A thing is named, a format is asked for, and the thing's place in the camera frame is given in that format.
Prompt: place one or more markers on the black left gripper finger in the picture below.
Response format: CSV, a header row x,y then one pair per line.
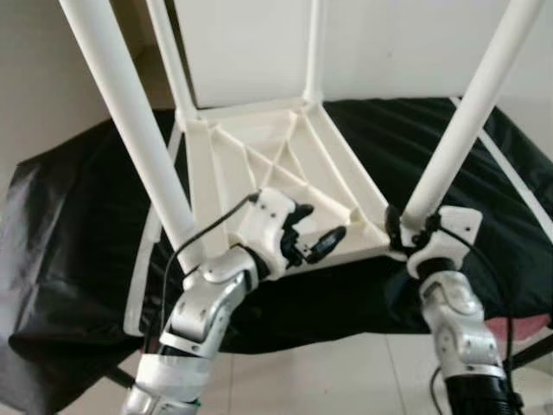
x,y
302,213
328,242

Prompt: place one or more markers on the black metal table frame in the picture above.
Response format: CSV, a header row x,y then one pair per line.
x,y
531,353

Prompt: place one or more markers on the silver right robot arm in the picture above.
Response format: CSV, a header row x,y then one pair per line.
x,y
454,328

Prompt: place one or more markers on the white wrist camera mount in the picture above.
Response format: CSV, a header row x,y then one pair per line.
x,y
268,220
458,226

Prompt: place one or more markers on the grey tape strip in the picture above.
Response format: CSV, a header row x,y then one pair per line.
x,y
510,173
138,285

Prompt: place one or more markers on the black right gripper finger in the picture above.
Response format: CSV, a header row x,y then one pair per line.
x,y
394,228

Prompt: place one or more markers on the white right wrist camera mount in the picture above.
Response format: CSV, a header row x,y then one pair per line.
x,y
458,226

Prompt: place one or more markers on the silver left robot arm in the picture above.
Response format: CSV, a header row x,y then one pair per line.
x,y
203,311

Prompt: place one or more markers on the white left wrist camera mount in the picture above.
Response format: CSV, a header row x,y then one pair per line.
x,y
268,220

